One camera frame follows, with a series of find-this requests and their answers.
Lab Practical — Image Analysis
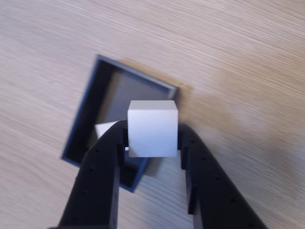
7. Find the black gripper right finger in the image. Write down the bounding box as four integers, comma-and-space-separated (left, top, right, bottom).
177, 124, 269, 229

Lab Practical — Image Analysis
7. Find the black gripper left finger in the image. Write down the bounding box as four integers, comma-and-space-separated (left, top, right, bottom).
49, 119, 129, 229

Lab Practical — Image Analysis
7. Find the white cube block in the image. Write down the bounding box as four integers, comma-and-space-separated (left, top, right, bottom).
127, 100, 179, 158
94, 120, 131, 151

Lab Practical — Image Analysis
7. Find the black open box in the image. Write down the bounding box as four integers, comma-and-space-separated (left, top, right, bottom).
61, 54, 181, 194

